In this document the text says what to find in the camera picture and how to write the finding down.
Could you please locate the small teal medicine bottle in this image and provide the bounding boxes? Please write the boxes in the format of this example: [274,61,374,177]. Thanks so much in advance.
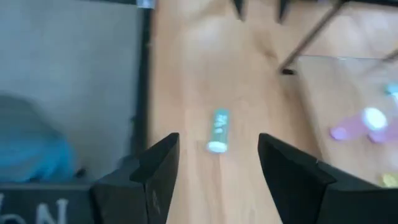
[205,108,231,154]
[384,82,398,102]

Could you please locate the small yellow medicine bottle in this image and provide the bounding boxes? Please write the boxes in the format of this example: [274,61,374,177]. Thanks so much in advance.
[379,172,398,189]

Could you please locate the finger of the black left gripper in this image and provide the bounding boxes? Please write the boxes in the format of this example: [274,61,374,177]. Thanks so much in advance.
[277,0,292,23]
[233,0,247,20]

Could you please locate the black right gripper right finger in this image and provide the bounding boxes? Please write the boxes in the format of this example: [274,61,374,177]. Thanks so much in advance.
[257,133,398,224]

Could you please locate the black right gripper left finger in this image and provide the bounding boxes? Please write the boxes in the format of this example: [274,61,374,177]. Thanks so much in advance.
[0,133,180,224]

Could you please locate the person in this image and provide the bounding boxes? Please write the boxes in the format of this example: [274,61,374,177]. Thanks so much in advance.
[0,93,77,184]

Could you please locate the clear acrylic bin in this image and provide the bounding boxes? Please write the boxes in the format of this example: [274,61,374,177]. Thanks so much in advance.
[278,0,398,187]

